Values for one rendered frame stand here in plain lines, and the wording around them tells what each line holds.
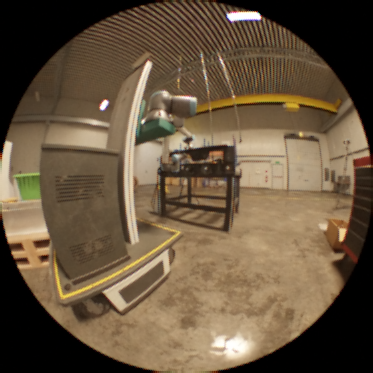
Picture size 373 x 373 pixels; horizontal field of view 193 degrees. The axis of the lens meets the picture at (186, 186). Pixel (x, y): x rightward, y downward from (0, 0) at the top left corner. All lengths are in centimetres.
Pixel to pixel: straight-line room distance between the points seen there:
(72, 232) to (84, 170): 22
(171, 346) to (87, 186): 79
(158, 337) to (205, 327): 24
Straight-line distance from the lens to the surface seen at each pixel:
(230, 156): 148
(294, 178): 1122
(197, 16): 774
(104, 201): 47
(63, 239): 48
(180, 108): 80
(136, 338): 76
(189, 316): 76
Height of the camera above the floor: 72
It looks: 4 degrees down
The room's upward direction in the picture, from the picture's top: straight up
